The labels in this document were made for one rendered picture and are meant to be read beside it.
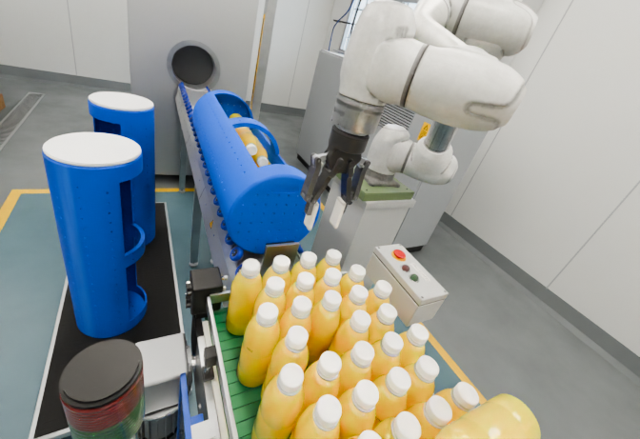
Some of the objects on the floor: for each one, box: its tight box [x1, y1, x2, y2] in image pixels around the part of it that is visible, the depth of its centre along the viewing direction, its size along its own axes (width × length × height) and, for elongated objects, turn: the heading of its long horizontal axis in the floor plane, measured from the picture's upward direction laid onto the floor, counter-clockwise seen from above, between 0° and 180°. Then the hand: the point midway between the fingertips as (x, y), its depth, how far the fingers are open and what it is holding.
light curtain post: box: [250, 0, 278, 121], centre depth 218 cm, size 6×6×170 cm
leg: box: [189, 185, 202, 267], centre depth 191 cm, size 6×6×63 cm
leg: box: [178, 127, 187, 193], centre depth 262 cm, size 6×6×63 cm
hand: (324, 215), depth 66 cm, fingers open, 6 cm apart
